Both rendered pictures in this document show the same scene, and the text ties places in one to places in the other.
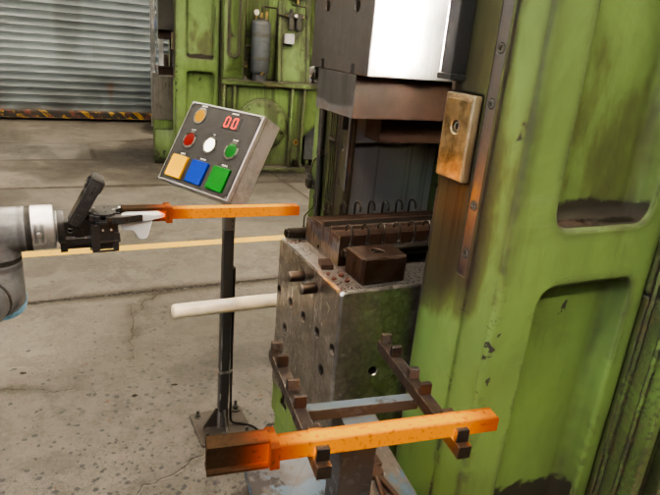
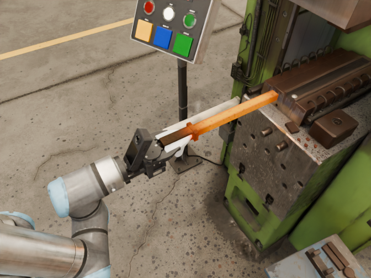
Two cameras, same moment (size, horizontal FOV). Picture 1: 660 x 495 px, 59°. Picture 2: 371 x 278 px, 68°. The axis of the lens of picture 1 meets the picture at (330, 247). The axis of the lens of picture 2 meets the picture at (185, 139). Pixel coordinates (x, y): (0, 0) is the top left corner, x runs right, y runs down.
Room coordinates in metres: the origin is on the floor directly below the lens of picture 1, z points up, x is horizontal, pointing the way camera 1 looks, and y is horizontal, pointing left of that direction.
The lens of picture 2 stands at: (0.72, 0.42, 1.62)
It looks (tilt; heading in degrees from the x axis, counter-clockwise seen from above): 50 degrees down; 356
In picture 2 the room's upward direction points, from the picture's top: straight up
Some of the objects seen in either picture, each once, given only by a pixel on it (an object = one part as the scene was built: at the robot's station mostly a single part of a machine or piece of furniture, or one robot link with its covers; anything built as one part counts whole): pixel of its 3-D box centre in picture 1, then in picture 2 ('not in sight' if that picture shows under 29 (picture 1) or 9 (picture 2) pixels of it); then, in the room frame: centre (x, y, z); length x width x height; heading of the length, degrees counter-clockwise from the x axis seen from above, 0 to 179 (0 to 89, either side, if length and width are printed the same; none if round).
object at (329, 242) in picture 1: (392, 232); (322, 81); (1.52, -0.16, 0.96); 0.42 x 0.20 x 0.09; 117
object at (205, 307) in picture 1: (242, 303); (202, 117); (1.69, 0.26, 0.62); 0.44 x 0.05 x 0.05; 117
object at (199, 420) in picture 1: (222, 415); (183, 154); (1.88, 0.35, 0.05); 0.22 x 0.22 x 0.09; 27
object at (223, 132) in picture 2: not in sight; (227, 132); (1.80, 0.08, 0.36); 0.09 x 0.07 x 0.12; 27
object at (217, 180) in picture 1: (218, 180); (183, 45); (1.72, 0.35, 1.01); 0.07 x 0.05 x 0.07; 52
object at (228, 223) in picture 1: (226, 299); (182, 103); (1.88, 0.35, 0.54); 0.04 x 0.04 x 1.08; 27
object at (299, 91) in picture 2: (398, 222); (332, 76); (1.50, -0.17, 0.99); 0.42 x 0.05 x 0.01; 117
